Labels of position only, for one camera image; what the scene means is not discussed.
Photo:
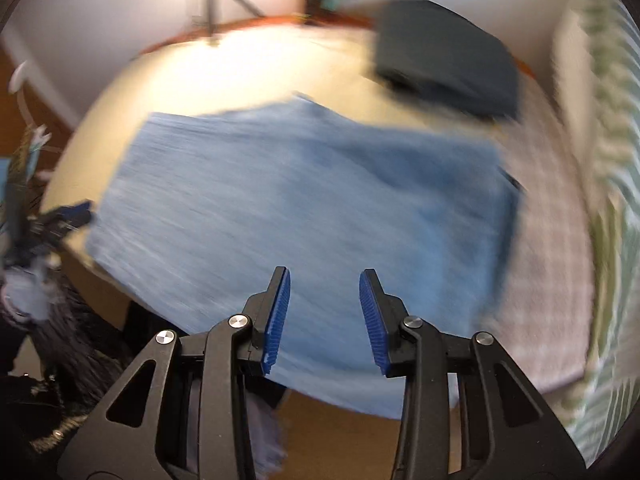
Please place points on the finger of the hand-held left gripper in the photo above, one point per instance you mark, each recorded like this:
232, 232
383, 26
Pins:
72, 215

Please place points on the light blue denim pants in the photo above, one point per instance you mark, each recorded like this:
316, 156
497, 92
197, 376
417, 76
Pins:
300, 200

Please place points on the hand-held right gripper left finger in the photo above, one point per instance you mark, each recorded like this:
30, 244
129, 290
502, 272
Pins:
277, 320

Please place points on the grey tripod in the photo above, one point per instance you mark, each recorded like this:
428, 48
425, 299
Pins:
215, 5

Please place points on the white clip lamp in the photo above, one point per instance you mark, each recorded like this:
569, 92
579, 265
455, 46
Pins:
20, 77

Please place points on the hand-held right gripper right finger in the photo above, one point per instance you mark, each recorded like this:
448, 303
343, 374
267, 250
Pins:
372, 320

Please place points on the dark folded cloth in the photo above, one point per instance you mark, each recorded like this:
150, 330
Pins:
445, 55

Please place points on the striped bed sheet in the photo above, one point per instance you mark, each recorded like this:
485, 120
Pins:
612, 160

